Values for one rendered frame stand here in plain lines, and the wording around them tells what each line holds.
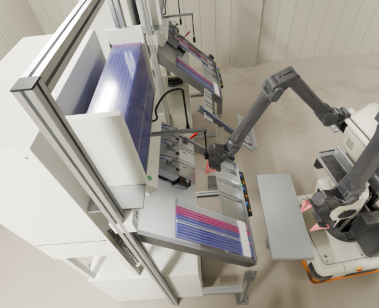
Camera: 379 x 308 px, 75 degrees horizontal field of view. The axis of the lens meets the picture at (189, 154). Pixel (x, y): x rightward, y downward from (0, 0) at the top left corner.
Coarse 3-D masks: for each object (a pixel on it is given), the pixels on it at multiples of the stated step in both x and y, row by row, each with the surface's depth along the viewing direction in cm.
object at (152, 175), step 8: (160, 120) 136; (152, 128) 127; (160, 128) 132; (160, 136) 128; (152, 144) 120; (152, 152) 117; (152, 160) 114; (152, 168) 111; (152, 176) 109; (152, 184) 106
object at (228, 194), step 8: (224, 168) 165; (232, 168) 171; (224, 176) 159; (232, 176) 166; (224, 184) 154; (232, 184) 160; (224, 192) 149; (232, 192) 155; (224, 200) 145; (232, 200) 150; (240, 200) 155; (224, 208) 141; (232, 208) 146; (240, 208) 151; (232, 216) 141; (240, 216) 146; (240, 256) 127
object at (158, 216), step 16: (192, 144) 156; (192, 160) 147; (192, 176) 139; (160, 192) 117; (176, 192) 124; (192, 192) 131; (144, 208) 106; (160, 208) 112; (144, 224) 102; (160, 224) 107
